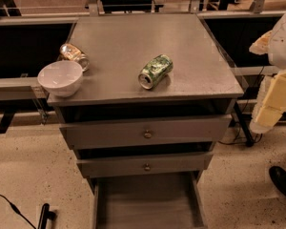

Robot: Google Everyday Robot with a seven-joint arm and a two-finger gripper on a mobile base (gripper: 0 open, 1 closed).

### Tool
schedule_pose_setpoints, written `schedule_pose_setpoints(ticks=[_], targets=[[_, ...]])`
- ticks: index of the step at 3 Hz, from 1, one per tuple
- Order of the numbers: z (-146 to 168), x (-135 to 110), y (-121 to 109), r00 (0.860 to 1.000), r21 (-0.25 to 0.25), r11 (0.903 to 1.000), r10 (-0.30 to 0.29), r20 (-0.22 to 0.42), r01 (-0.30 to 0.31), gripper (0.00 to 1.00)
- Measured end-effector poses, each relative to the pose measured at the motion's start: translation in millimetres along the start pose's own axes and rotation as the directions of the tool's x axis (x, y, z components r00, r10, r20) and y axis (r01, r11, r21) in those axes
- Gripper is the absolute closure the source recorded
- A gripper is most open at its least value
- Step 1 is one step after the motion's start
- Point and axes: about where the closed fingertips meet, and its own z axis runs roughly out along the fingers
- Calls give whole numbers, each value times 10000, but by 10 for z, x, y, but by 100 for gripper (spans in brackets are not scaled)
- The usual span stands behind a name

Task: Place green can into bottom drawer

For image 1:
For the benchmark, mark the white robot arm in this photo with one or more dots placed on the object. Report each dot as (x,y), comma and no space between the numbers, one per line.
(277,45)

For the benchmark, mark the black handle object on floor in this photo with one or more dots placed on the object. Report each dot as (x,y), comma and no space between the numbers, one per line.
(46,214)

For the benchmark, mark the grey drawer cabinet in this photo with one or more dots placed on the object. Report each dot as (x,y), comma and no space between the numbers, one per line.
(119,47)

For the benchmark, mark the green soda can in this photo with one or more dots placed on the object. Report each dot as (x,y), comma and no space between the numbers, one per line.
(154,71)

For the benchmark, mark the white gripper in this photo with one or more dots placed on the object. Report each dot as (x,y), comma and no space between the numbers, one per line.
(283,45)

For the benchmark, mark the grey drawer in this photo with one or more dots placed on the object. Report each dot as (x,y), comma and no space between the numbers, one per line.
(144,165)
(145,131)
(158,201)

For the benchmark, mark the top grey drawer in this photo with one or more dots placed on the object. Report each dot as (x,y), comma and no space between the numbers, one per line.
(145,131)

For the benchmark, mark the middle grey drawer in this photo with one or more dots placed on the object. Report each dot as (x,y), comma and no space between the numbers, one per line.
(144,165)

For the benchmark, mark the white bowl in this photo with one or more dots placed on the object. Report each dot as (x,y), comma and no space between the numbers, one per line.
(61,78)

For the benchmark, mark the gold brown soda can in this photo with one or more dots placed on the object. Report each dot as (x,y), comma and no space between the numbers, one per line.
(70,52)

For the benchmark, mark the bottom grey drawer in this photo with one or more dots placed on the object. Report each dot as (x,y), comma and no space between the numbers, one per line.
(158,201)

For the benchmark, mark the black shoe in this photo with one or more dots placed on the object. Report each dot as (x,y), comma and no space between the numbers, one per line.
(278,177)

